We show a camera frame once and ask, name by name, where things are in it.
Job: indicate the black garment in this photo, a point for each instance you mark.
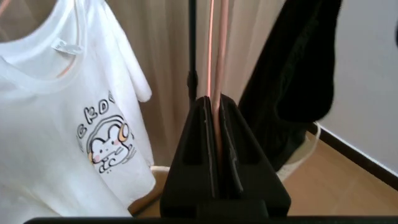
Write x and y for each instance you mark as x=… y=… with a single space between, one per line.
x=289 y=77

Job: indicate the black clothes rack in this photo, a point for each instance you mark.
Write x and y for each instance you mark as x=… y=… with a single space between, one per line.
x=192 y=37

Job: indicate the white printed t-shirt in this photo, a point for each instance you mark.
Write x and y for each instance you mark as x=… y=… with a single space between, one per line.
x=46 y=124

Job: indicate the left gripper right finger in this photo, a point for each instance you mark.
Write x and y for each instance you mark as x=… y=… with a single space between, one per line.
x=258 y=177

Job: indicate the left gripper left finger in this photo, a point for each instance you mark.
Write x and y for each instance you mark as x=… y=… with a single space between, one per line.
x=189 y=174

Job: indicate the beige curtain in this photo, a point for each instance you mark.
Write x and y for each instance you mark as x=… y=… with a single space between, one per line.
x=164 y=62

